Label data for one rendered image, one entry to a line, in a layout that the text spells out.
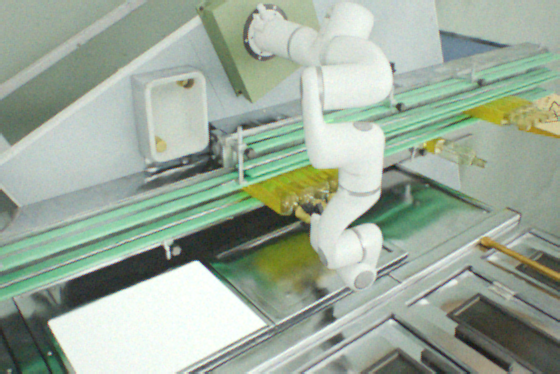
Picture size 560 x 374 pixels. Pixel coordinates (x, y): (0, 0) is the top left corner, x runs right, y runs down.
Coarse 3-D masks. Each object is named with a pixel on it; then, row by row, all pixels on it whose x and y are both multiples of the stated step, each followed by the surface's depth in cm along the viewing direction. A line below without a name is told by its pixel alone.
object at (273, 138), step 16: (512, 64) 225; (528, 64) 225; (464, 80) 204; (400, 96) 185; (416, 96) 186; (432, 96) 187; (352, 112) 172; (368, 112) 171; (384, 112) 174; (288, 128) 158; (256, 144) 148; (272, 144) 148
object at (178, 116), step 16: (160, 80) 133; (176, 80) 136; (160, 96) 143; (176, 96) 146; (192, 96) 147; (160, 112) 145; (176, 112) 148; (192, 112) 149; (160, 128) 147; (176, 128) 150; (192, 128) 152; (176, 144) 149; (192, 144) 150; (160, 160) 142
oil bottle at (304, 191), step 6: (282, 174) 156; (288, 174) 156; (276, 180) 154; (282, 180) 153; (288, 180) 153; (294, 180) 153; (300, 180) 153; (288, 186) 150; (294, 186) 150; (300, 186) 150; (306, 186) 150; (300, 192) 147; (306, 192) 147; (312, 192) 148; (300, 198) 147; (306, 198) 147; (300, 204) 148
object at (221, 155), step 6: (210, 132) 152; (216, 132) 151; (222, 132) 151; (216, 138) 150; (216, 144) 151; (222, 144) 148; (216, 150) 151; (222, 150) 149; (228, 150) 150; (216, 156) 153; (222, 156) 150; (228, 156) 151; (216, 162) 154; (222, 162) 151; (228, 162) 151
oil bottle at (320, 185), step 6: (300, 168) 160; (294, 174) 156; (300, 174) 156; (306, 174) 156; (312, 174) 156; (306, 180) 153; (312, 180) 153; (318, 180) 153; (324, 180) 153; (312, 186) 150; (318, 186) 150; (324, 186) 151; (318, 192) 150; (318, 198) 150
